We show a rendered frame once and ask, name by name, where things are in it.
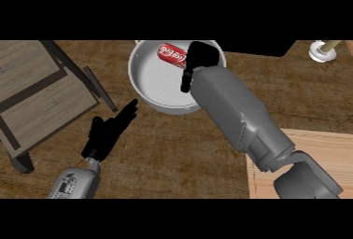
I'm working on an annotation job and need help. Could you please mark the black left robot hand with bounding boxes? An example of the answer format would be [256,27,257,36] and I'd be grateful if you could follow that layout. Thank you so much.
[80,98,139,162]

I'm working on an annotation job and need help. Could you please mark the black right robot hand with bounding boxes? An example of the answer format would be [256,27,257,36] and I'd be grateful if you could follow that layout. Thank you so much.
[179,40,220,93]

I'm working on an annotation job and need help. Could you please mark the red soda can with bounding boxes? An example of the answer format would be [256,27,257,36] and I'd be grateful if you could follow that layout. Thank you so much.
[155,43,189,70]

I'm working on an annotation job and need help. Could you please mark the silver metal pot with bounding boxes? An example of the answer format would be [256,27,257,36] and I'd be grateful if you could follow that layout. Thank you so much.
[127,40,228,116]

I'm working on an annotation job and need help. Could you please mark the pale wooden cutting board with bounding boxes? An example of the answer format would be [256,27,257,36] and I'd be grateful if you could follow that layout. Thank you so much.
[245,128,353,200]

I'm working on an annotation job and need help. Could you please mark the white round fixture with rod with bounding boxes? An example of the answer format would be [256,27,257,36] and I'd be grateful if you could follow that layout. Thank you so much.
[307,40,344,63]

